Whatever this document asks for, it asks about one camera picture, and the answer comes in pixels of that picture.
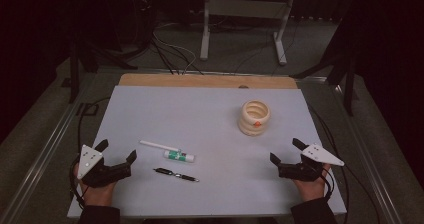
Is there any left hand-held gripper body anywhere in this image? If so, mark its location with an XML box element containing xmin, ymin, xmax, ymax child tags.
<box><xmin>77</xmin><ymin>144</ymin><xmax>133</xmax><ymax>189</ymax></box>

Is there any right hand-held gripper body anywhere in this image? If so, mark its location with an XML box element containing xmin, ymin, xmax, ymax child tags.
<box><xmin>278</xmin><ymin>143</ymin><xmax>345</xmax><ymax>182</ymax></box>

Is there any white pen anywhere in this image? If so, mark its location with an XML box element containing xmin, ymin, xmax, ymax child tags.
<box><xmin>139</xmin><ymin>139</ymin><xmax>183</xmax><ymax>153</ymax></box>

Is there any cream ribbed pen holder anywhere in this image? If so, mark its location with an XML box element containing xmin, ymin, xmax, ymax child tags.
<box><xmin>237</xmin><ymin>99</ymin><xmax>272</xmax><ymax>137</ymax></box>

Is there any green and white glue stick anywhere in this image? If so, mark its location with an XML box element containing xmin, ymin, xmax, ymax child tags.
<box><xmin>163</xmin><ymin>149</ymin><xmax>195</xmax><ymax>163</ymax></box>

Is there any black pen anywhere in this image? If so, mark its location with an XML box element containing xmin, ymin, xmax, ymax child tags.
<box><xmin>153</xmin><ymin>167</ymin><xmax>200</xmax><ymax>183</ymax></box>

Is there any person's right hand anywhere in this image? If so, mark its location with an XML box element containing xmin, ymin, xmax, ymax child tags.
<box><xmin>293</xmin><ymin>163</ymin><xmax>332</xmax><ymax>202</ymax></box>

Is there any person's left hand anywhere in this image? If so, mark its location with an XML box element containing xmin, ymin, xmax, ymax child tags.
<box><xmin>73</xmin><ymin>163</ymin><xmax>118</xmax><ymax>208</ymax></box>

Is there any black metal stand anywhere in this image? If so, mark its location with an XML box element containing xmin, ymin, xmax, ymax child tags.
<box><xmin>293</xmin><ymin>47</ymin><xmax>357</xmax><ymax>117</ymax></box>
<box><xmin>68</xmin><ymin>42</ymin><xmax>138</xmax><ymax>104</ymax></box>

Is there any wooden board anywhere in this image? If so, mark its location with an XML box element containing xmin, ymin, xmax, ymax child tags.
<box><xmin>118</xmin><ymin>73</ymin><xmax>299</xmax><ymax>90</ymax></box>

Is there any dark equipment with red light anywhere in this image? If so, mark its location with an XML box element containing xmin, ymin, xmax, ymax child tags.
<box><xmin>131</xmin><ymin>0</ymin><xmax>158</xmax><ymax>52</ymax></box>

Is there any white metal stand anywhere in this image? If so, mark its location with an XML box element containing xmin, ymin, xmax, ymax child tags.
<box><xmin>199</xmin><ymin>0</ymin><xmax>298</xmax><ymax>66</ymax></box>

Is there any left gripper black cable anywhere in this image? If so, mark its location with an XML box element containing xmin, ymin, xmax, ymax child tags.
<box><xmin>68</xmin><ymin>96</ymin><xmax>112</xmax><ymax>209</ymax></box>

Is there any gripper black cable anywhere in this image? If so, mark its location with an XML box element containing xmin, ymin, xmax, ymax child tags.
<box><xmin>308</xmin><ymin>103</ymin><xmax>381</xmax><ymax>224</ymax></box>
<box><xmin>68</xmin><ymin>96</ymin><xmax>112</xmax><ymax>209</ymax></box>

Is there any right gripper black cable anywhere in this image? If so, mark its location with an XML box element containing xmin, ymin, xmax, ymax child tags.
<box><xmin>308</xmin><ymin>103</ymin><xmax>381</xmax><ymax>224</ymax></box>

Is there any aluminium rail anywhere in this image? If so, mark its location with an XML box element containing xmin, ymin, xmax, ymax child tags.
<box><xmin>0</xmin><ymin>73</ymin><xmax>98</xmax><ymax>224</ymax></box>
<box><xmin>328</xmin><ymin>82</ymin><xmax>406</xmax><ymax>224</ymax></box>

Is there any black floor cable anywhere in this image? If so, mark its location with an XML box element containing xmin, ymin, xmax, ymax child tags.
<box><xmin>150</xmin><ymin>37</ymin><xmax>205</xmax><ymax>76</ymax></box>

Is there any white floor cable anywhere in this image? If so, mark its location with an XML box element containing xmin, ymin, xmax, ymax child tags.
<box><xmin>152</xmin><ymin>22</ymin><xmax>198</xmax><ymax>75</ymax></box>

